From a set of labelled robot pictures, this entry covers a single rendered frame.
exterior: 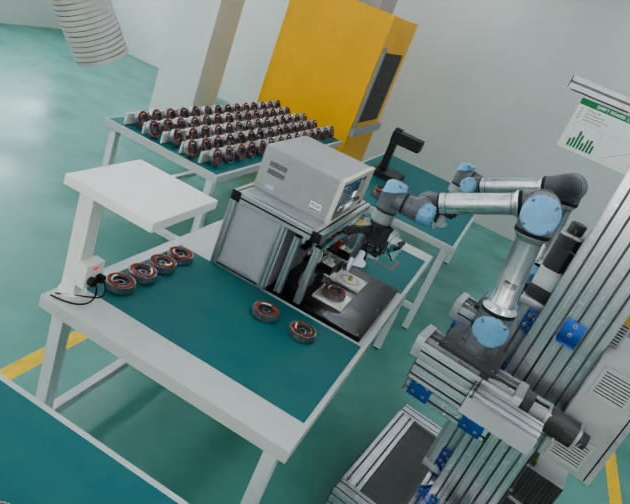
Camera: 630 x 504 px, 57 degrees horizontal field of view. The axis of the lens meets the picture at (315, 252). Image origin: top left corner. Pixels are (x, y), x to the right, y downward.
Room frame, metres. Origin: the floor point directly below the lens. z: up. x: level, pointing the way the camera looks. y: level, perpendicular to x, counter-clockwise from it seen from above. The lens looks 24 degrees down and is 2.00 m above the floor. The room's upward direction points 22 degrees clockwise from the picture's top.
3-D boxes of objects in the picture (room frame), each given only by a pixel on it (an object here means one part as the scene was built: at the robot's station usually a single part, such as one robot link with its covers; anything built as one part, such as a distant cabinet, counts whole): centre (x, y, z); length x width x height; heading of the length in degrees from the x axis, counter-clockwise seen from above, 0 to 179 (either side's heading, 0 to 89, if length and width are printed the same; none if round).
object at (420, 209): (1.94, -0.27, 1.45); 0.11 x 0.11 x 0.08; 75
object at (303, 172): (2.61, 0.13, 1.22); 0.44 x 0.39 x 0.20; 166
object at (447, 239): (4.86, -0.58, 0.38); 1.85 x 1.10 x 0.75; 166
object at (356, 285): (2.63, -0.21, 0.78); 0.15 x 0.15 x 0.01; 76
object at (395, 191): (1.94, -0.18, 1.45); 0.09 x 0.08 x 0.11; 75
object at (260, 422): (2.57, 0.05, 0.72); 2.20 x 1.01 x 0.05; 166
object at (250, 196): (2.59, 0.13, 1.09); 0.68 x 0.44 x 0.05; 166
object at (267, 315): (2.06, 0.09, 0.77); 0.11 x 0.11 x 0.04
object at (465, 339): (1.95, -0.69, 1.09); 0.15 x 0.15 x 0.10
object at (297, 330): (2.02, -0.07, 0.77); 0.11 x 0.11 x 0.04
